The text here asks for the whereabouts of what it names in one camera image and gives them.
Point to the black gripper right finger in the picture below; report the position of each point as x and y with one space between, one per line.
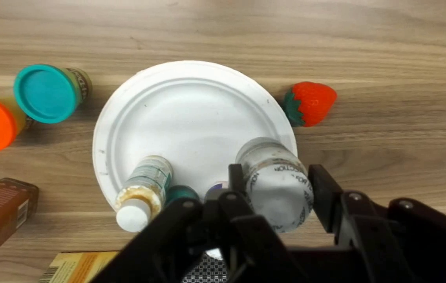
358 228

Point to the clear bottle green label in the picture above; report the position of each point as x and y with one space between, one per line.
143 194

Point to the yellow open cardboard box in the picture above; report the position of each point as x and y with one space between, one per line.
75 266

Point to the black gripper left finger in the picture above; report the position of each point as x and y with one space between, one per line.
251 250

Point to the small green label bottle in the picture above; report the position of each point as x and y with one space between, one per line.
181 192

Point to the white paper plate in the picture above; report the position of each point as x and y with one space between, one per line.
193 114

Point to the teal lid play-doh tub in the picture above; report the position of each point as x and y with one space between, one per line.
50 95

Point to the white pill bottle silver cap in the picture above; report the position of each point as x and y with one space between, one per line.
276 183

